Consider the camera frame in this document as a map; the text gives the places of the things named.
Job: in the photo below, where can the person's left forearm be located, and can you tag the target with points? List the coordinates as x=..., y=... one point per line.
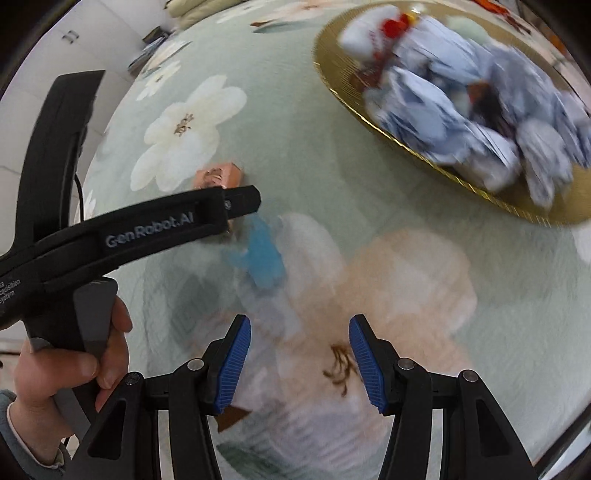
x=23, y=452

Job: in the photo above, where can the gold woven tray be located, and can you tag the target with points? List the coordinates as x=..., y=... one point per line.
x=337, y=78

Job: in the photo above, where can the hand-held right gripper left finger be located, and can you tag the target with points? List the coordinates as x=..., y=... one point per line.
x=233, y=364

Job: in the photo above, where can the cream pillow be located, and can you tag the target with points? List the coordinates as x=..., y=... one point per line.
x=203, y=8

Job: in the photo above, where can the pile of crumpled papers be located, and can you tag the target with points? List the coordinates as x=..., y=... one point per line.
x=461, y=106

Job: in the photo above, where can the small brown box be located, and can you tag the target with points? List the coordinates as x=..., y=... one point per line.
x=219, y=177

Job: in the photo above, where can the small green plush ball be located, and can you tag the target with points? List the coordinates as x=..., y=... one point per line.
x=466, y=25

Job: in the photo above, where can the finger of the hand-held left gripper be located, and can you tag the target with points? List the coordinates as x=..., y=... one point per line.
x=184, y=217

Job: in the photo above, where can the blue plush toy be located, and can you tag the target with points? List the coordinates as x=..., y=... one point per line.
x=261, y=258

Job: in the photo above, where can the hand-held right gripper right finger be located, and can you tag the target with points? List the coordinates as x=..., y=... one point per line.
x=367, y=364

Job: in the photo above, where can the floral green blanket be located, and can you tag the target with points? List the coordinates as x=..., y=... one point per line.
x=415, y=300

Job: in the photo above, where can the person's left hand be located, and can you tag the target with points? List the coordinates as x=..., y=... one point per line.
x=51, y=374

